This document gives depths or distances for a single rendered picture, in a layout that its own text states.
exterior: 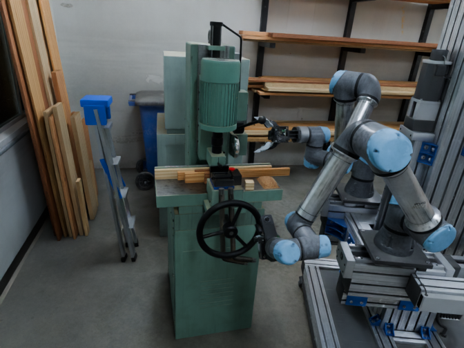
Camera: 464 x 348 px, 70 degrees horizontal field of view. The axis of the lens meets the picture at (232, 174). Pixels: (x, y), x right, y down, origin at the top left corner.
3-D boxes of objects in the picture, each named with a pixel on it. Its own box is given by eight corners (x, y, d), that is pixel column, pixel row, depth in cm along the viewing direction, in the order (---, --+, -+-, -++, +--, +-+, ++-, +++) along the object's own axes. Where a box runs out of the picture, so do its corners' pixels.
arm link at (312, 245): (319, 224, 117) (290, 227, 115) (334, 242, 107) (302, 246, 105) (317, 242, 120) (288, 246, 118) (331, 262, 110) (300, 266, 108)
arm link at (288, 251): (304, 264, 104) (279, 268, 102) (292, 258, 115) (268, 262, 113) (302, 239, 104) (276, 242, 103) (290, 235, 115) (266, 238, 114)
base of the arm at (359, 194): (368, 187, 188) (372, 171, 184) (377, 199, 175) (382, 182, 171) (341, 185, 189) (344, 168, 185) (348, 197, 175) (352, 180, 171)
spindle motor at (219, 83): (202, 133, 147) (204, 60, 135) (196, 123, 163) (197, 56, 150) (240, 133, 151) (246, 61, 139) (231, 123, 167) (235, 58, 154)
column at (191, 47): (188, 181, 184) (189, 43, 156) (184, 166, 204) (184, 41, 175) (227, 179, 190) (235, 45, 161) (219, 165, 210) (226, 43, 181)
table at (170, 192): (156, 219, 139) (156, 206, 137) (154, 187, 166) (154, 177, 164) (289, 210, 154) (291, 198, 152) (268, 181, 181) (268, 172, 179)
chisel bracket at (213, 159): (210, 172, 160) (211, 157, 157) (206, 162, 172) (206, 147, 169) (225, 172, 162) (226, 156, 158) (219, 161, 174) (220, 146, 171)
